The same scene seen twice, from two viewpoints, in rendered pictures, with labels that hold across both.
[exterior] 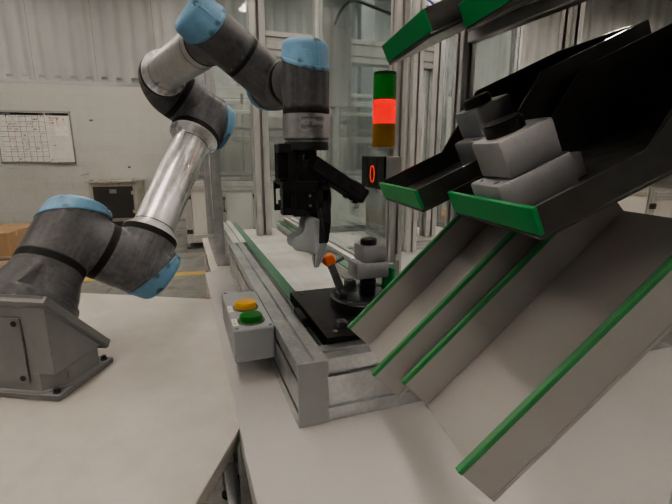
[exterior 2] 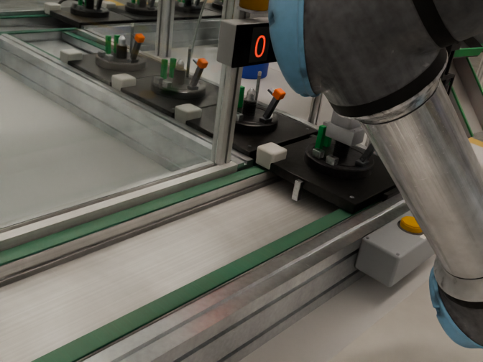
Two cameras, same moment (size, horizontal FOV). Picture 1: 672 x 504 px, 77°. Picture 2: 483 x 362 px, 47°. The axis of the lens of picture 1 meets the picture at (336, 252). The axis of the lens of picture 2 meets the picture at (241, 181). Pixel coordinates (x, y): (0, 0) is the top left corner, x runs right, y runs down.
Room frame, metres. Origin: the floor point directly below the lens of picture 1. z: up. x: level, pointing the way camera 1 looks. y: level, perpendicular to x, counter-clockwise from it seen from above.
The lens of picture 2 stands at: (1.45, 0.74, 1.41)
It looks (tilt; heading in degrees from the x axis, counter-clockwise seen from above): 26 degrees down; 240
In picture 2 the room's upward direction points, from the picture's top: 9 degrees clockwise
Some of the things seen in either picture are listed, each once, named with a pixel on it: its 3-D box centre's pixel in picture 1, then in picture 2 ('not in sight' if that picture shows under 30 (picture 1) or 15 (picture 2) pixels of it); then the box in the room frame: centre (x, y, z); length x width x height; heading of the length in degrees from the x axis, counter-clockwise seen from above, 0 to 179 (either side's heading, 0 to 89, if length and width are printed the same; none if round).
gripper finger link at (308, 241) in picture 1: (308, 243); not in sight; (0.70, 0.05, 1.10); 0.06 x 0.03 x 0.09; 110
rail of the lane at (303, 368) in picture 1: (261, 296); (311, 271); (0.97, 0.18, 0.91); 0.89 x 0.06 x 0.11; 20
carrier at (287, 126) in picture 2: not in sight; (249, 104); (0.84, -0.30, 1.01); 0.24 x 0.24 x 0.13; 20
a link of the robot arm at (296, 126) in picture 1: (307, 129); not in sight; (0.72, 0.05, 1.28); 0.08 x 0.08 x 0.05
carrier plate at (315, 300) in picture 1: (367, 308); (336, 168); (0.76, -0.06, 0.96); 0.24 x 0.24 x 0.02; 20
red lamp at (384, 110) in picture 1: (384, 111); not in sight; (0.98, -0.11, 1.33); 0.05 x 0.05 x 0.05
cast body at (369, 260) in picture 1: (373, 256); (343, 121); (0.76, -0.07, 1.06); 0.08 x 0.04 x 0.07; 110
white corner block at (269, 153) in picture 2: not in sight; (270, 156); (0.88, -0.12, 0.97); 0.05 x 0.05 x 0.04; 20
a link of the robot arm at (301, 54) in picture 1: (304, 78); not in sight; (0.72, 0.05, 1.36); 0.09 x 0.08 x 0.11; 35
